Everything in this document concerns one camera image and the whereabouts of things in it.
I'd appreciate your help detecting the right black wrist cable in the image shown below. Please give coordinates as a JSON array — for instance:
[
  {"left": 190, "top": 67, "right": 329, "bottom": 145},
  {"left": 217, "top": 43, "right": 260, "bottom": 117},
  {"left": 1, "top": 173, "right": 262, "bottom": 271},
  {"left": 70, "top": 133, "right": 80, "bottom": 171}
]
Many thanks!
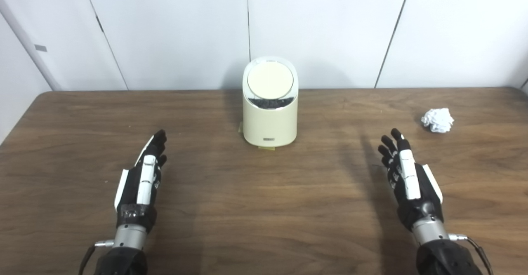
[{"left": 449, "top": 234, "right": 494, "bottom": 275}]

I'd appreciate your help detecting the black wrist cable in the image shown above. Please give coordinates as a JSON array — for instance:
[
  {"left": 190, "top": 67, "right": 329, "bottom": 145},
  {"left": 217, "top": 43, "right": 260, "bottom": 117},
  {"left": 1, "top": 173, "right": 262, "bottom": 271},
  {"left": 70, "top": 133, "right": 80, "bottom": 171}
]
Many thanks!
[
  {"left": 78, "top": 240, "right": 114, "bottom": 275},
  {"left": 449, "top": 234, "right": 494, "bottom": 275}
]

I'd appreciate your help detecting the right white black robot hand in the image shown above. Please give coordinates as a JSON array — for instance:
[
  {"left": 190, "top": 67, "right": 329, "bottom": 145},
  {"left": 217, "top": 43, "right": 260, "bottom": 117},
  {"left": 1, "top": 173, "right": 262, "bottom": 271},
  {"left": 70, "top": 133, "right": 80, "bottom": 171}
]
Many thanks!
[{"left": 378, "top": 128, "right": 444, "bottom": 231}]

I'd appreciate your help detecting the black bin liner bag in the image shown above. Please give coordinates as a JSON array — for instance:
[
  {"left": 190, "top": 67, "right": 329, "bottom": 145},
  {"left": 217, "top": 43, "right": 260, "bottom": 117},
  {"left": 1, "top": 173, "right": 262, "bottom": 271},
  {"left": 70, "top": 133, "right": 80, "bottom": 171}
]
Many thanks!
[{"left": 250, "top": 96, "right": 297, "bottom": 110}]

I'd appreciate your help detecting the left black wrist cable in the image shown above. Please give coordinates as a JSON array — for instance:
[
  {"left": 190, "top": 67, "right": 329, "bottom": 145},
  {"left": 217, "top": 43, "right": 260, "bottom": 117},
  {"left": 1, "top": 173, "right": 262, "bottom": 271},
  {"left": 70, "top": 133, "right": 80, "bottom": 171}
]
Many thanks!
[{"left": 78, "top": 240, "right": 114, "bottom": 275}]

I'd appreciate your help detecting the cream-colored desktop trash bin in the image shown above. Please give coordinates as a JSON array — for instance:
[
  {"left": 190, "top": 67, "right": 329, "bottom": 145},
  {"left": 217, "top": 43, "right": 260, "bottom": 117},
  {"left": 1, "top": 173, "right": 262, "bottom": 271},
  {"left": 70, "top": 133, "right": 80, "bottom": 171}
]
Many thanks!
[{"left": 242, "top": 56, "right": 298, "bottom": 148}]

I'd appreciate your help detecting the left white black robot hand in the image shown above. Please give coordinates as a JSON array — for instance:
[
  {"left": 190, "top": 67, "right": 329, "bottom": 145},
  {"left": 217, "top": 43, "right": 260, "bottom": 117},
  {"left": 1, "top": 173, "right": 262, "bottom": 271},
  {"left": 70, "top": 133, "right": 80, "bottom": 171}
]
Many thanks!
[{"left": 114, "top": 129, "right": 168, "bottom": 232}]

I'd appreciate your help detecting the white paper ball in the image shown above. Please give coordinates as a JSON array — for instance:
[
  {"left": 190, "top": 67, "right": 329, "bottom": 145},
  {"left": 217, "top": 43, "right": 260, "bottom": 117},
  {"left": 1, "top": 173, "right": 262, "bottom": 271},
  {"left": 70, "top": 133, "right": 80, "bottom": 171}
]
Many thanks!
[{"left": 421, "top": 108, "right": 455, "bottom": 134}]

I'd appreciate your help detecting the round cream bin lid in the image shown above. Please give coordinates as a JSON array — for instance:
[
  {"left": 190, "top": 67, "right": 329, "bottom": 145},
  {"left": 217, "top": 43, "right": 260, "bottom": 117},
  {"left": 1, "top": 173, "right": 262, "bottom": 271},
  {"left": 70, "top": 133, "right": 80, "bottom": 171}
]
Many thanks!
[{"left": 247, "top": 60, "right": 294, "bottom": 100}]

